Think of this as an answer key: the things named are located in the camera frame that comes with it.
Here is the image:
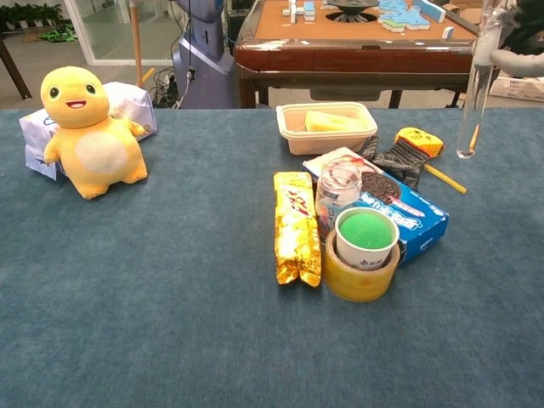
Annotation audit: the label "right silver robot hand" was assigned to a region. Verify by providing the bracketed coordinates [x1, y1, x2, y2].
[490, 0, 544, 80]

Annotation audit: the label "clear capped test tube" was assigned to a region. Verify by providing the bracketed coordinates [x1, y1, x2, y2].
[456, 0, 503, 161]

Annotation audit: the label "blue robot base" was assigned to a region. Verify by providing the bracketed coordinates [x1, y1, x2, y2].
[171, 0, 235, 110]

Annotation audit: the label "white plastic basket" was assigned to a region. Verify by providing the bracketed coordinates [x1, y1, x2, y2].
[488, 71, 544, 103]

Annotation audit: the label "cardboard box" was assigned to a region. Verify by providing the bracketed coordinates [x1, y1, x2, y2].
[445, 0, 485, 31]

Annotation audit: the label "yellow tape measure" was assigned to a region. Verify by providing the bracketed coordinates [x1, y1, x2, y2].
[394, 127, 468, 196]

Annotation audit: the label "grey knitted glove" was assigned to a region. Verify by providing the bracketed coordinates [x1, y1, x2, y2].
[359, 133, 430, 191]

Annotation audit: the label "brown mahjong table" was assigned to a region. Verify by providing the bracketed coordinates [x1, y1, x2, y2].
[233, 0, 490, 110]

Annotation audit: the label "black mahjong table hub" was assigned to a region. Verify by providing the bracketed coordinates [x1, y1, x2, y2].
[326, 0, 381, 23]

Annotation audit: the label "blue Oreo cookie box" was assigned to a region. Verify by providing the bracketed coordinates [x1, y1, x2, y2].
[302, 146, 451, 268]

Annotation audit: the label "yellow sponge block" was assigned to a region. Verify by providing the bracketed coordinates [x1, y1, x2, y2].
[304, 110, 363, 133]

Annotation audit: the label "green ball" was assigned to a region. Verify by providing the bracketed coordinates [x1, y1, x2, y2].
[338, 213, 393, 251]

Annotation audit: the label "clear glass jar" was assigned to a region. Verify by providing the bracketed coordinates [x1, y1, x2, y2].
[314, 161, 364, 233]

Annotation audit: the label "beige plastic food container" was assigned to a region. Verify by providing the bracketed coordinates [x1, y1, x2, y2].
[275, 101, 379, 156]

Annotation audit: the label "white paper cup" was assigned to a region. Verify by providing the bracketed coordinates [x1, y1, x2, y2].
[334, 207, 400, 270]

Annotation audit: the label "yellow packing tape roll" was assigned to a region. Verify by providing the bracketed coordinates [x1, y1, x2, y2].
[323, 228, 401, 303]

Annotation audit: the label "golden foil snack package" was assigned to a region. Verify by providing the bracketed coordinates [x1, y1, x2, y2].
[272, 171, 323, 289]

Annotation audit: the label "wooden pole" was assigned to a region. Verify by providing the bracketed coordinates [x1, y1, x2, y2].
[128, 0, 145, 89]

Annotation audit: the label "white tissue pack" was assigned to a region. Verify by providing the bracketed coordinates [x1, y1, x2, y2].
[19, 81, 158, 182]

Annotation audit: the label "blue table cloth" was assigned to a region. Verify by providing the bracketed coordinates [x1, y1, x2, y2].
[0, 108, 544, 408]

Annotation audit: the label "yellow plush dinosaur toy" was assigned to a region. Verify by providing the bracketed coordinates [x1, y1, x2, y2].
[40, 65, 150, 201]

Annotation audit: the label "green potted plants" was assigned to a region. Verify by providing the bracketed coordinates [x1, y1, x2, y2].
[0, 3, 64, 31]

